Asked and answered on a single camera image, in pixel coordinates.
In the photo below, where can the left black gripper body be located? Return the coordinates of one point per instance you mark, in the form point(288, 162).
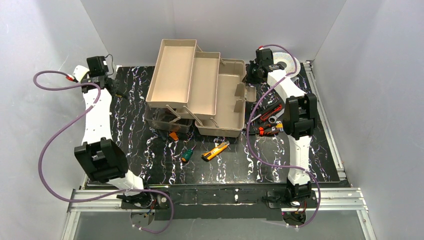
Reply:
point(112, 87)

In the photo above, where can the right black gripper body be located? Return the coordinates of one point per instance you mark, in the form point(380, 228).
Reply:
point(251, 75)

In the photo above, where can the translucent brown beige tool box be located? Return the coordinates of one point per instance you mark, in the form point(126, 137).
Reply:
point(192, 87)

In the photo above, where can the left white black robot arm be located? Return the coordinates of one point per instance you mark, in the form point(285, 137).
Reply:
point(100, 157)

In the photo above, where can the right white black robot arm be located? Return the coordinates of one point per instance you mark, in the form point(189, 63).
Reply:
point(299, 120)

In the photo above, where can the red black cutter tool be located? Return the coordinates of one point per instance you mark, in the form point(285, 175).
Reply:
point(270, 111)

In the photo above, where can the orange black scraper tool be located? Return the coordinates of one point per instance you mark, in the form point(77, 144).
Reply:
point(169, 136)

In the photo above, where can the silver wrench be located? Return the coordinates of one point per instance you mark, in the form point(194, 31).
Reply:
point(258, 116)

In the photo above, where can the orange black pliers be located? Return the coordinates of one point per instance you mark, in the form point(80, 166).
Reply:
point(267, 130)

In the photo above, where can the black marbled table mat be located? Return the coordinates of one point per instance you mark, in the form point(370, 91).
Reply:
point(248, 159)

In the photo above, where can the yellow black utility knife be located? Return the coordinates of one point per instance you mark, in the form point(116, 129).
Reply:
point(207, 157)

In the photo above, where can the green stubby screwdriver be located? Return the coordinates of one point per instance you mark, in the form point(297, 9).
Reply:
point(186, 156)

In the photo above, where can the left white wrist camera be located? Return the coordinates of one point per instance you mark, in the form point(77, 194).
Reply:
point(80, 72)

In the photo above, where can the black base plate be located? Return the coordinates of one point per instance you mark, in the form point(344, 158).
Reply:
point(222, 201)

